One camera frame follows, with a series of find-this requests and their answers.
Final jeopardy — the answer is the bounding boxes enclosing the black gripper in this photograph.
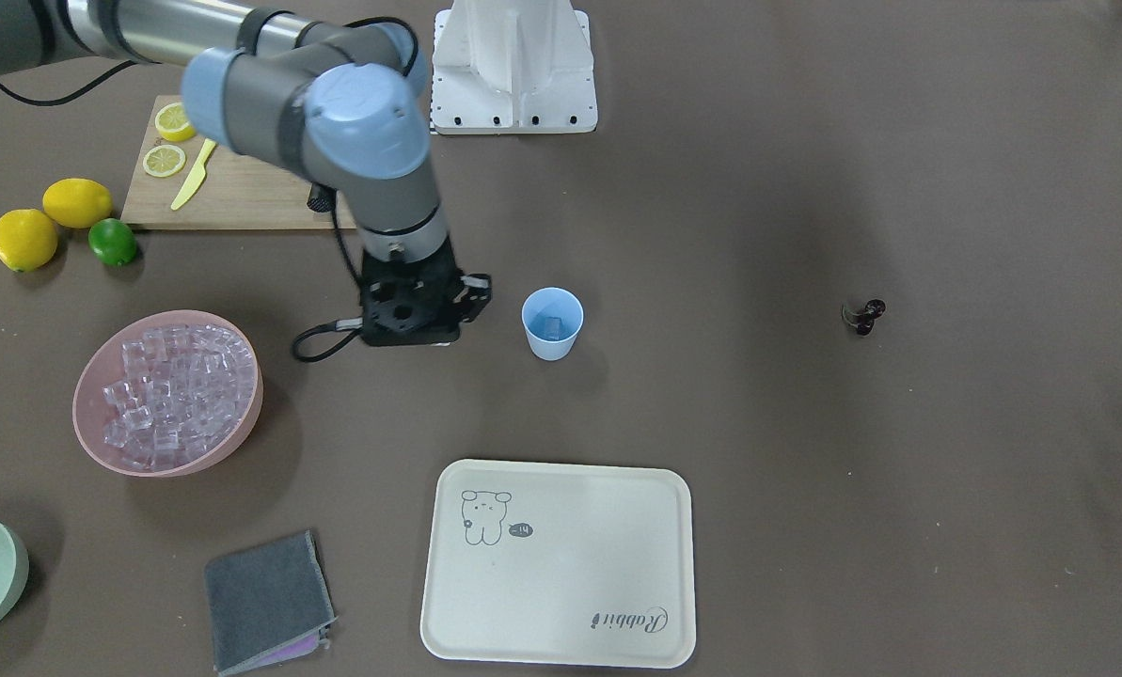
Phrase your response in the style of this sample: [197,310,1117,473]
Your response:
[361,239,493,347]

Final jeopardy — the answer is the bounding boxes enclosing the ice cube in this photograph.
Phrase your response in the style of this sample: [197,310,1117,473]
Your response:
[534,314,565,341]

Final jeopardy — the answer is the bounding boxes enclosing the dark red cherries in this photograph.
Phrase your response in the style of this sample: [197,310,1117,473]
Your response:
[840,298,888,336]

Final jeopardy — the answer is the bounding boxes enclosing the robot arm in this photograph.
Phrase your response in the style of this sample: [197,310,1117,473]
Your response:
[0,1,493,347]

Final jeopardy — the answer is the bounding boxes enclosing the light blue plastic cup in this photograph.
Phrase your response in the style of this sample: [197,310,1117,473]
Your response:
[519,287,585,362]

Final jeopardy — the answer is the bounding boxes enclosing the pile of clear ice cubes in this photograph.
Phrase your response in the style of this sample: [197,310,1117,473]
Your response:
[101,324,260,473]

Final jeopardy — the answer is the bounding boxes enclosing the steel muddler black tip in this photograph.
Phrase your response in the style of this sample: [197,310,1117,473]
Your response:
[306,183,337,213]

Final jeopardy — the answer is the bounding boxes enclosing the bamboo cutting board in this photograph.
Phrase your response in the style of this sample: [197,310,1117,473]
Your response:
[119,95,331,231]

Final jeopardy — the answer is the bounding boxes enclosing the cream rabbit tray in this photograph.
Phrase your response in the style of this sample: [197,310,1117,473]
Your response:
[419,459,697,669]

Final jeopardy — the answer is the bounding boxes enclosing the yellow plastic knife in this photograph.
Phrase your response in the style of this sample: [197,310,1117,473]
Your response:
[169,140,218,212]

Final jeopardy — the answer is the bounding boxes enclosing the lemon half slice lower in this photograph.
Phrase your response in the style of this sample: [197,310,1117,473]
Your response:
[140,143,187,179]

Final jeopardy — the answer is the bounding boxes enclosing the lemon half slice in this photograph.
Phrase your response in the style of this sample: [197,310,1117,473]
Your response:
[153,102,197,143]
[140,143,187,179]

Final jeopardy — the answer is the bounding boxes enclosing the lemon half slice upper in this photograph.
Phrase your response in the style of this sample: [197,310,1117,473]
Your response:
[153,102,197,143]

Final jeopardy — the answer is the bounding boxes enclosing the green lime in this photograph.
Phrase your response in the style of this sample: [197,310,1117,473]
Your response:
[88,217,139,266]

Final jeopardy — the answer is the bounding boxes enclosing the grey folded cloth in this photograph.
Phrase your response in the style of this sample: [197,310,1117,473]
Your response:
[203,528,337,676]

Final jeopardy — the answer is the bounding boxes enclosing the pink bowl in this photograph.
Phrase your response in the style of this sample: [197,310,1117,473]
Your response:
[71,309,263,479]

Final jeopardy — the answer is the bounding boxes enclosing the yellow lemon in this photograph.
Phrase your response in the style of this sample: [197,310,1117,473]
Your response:
[0,209,58,273]
[43,179,114,228]

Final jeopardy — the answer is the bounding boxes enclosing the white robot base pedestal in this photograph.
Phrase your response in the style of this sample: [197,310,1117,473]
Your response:
[429,1,599,134]

